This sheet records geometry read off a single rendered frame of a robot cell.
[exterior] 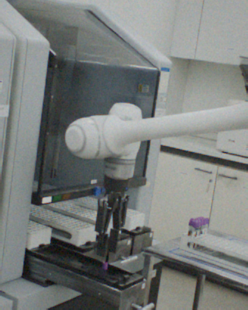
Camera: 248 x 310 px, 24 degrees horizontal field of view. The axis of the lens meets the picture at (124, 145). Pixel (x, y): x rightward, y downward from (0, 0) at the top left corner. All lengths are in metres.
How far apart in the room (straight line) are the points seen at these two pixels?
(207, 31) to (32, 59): 2.87
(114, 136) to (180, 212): 2.73
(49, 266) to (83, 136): 0.46
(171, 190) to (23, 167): 2.59
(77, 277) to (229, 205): 2.42
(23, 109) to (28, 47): 0.17
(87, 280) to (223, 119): 0.59
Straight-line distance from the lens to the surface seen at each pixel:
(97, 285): 1.67
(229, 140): 3.99
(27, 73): 1.64
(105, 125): 1.49
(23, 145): 1.67
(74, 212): 2.11
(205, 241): 1.93
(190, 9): 4.49
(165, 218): 4.25
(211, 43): 4.38
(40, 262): 1.78
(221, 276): 1.85
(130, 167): 1.67
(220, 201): 4.04
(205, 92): 4.75
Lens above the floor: 1.41
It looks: 8 degrees down
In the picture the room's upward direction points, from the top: 8 degrees clockwise
